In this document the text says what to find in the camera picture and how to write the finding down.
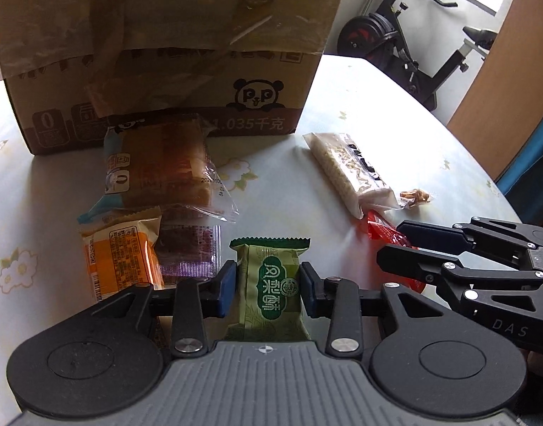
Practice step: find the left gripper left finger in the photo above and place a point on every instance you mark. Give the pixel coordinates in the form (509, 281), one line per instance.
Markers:
(111, 355)

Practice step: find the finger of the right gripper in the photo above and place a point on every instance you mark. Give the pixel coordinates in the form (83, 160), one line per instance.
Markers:
(437, 270)
(480, 235)

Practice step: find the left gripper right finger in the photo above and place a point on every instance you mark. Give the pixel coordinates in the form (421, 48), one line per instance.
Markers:
(421, 356)

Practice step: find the cracker packet clear wrapper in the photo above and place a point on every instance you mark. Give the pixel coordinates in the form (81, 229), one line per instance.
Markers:
(356, 181)

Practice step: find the green pineapple cake packet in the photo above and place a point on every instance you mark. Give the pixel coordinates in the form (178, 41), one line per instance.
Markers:
(268, 308)

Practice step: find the bread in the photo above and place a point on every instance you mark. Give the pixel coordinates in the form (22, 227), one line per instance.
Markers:
(161, 163)

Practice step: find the blue fabric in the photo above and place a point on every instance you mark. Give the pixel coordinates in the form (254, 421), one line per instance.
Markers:
(522, 181)

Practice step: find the small brown snack crumbs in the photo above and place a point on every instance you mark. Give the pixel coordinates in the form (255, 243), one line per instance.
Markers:
(413, 198)

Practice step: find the red snack packet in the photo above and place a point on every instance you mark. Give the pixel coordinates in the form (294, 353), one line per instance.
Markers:
(381, 232)

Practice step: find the orange snack packet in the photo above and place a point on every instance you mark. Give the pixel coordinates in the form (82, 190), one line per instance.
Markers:
(121, 252)

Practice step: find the purple snack packet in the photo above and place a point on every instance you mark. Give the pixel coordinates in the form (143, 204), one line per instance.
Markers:
(188, 245)

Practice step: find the wooden panel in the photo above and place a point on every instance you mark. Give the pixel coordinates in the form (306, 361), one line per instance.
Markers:
(504, 105)

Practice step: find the brown cardboard box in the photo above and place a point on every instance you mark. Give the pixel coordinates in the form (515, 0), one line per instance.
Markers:
(74, 68)

